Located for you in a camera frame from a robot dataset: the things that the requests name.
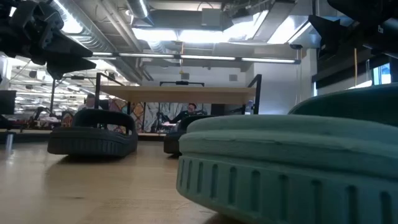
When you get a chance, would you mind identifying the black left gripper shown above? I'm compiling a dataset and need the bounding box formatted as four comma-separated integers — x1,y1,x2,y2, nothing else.
0,0,98,80

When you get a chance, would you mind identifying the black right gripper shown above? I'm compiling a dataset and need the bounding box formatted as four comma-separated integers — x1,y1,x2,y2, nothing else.
308,0,398,60

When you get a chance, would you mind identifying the teal slide sandal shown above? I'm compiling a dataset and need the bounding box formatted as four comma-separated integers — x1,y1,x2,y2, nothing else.
288,83,398,128
176,114,398,224

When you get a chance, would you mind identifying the black slide sandal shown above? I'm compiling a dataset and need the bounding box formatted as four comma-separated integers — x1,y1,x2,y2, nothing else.
163,114,215,156
47,108,139,157

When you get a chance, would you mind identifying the person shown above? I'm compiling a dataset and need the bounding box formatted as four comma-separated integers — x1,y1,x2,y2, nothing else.
169,103,206,124
76,93,103,112

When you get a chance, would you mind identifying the black background monitor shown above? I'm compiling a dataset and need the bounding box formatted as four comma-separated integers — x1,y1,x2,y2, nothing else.
0,90,17,115

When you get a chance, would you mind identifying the grey ceiling box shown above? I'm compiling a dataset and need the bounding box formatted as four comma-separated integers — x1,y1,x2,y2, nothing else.
201,8,223,27

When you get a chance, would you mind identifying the long linear ceiling light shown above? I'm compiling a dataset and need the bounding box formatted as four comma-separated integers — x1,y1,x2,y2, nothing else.
91,51,302,65

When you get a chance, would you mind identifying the silver spiral ventilation duct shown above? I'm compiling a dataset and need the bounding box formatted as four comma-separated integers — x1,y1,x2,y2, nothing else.
49,0,144,85

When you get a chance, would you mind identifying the short silver ventilation duct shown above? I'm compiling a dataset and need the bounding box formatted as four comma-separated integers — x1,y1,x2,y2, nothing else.
126,0,155,26

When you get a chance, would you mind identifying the wooden shelf black metal frame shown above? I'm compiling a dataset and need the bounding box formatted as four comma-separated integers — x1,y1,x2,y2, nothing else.
95,73,262,138

